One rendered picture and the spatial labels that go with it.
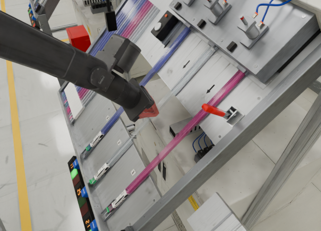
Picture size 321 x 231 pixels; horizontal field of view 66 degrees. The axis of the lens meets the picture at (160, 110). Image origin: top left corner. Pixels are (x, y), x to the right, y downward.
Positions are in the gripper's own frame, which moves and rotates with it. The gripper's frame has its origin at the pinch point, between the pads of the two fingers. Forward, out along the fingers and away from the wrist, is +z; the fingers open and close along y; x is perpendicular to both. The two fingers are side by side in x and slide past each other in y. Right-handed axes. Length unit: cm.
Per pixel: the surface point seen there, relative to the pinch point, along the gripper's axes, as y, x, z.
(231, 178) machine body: -13.2, 2.1, 39.4
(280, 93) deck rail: -21.0, -22.7, -2.4
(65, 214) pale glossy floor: 34, 91, 46
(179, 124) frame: 13.8, 3.8, 31.8
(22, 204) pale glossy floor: 51, 108, 33
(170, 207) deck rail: -20.9, 11.0, 3.9
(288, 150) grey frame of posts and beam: -22.0, -17.5, 24.7
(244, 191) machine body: -19.0, 1.6, 39.9
